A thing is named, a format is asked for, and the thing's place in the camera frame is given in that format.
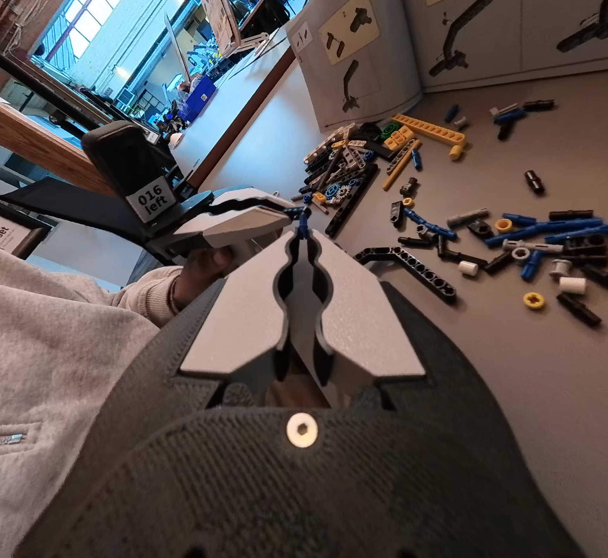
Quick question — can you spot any black angled lego beam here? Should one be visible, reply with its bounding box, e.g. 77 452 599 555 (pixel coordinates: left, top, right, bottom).
353 245 459 305

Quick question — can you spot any framed black white sign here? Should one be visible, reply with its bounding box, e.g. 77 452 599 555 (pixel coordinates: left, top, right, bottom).
0 215 51 260

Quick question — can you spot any blue and black lego assembly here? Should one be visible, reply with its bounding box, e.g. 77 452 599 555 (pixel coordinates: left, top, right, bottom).
491 99 556 141

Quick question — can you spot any blue bin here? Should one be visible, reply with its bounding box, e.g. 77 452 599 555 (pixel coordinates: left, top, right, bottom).
184 76 220 115

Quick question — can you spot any scatter of blue black pins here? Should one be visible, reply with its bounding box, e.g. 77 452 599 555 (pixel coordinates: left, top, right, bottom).
391 177 608 329

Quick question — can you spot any large hall window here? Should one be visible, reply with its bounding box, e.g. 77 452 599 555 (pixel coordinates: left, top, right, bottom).
30 0 158 63

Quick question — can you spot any wooden desk edge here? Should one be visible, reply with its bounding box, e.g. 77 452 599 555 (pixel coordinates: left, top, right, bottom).
0 103 116 196

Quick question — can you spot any person's left hand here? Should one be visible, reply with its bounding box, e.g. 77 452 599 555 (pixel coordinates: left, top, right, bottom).
182 245 237 296

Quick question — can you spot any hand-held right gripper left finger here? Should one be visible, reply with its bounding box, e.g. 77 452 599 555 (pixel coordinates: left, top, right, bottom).
179 229 299 394

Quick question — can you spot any cardboard panel on stand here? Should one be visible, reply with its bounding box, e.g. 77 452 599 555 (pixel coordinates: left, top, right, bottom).
184 0 272 59

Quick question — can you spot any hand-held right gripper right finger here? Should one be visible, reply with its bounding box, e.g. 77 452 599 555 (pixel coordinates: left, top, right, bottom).
307 229 427 394

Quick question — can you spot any black chair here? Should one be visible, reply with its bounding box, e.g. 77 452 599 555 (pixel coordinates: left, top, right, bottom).
0 176 160 255

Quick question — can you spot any person's grey sweatshirt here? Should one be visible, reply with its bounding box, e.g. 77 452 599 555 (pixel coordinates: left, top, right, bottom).
0 248 183 558

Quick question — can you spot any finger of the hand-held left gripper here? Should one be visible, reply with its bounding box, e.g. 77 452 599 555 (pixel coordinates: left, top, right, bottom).
172 206 298 252
208 188 291 217

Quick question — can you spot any person's left forearm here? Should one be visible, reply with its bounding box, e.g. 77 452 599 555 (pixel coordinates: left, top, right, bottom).
115 265 192 328

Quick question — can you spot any open grey instruction booklet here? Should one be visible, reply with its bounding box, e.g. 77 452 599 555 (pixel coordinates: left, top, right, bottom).
286 0 608 134

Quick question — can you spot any long yellow lego beam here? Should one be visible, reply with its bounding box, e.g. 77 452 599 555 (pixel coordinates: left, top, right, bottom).
391 113 469 151

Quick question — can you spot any pile of mixed lego beams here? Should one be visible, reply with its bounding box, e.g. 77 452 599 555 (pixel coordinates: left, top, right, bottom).
298 113 469 239

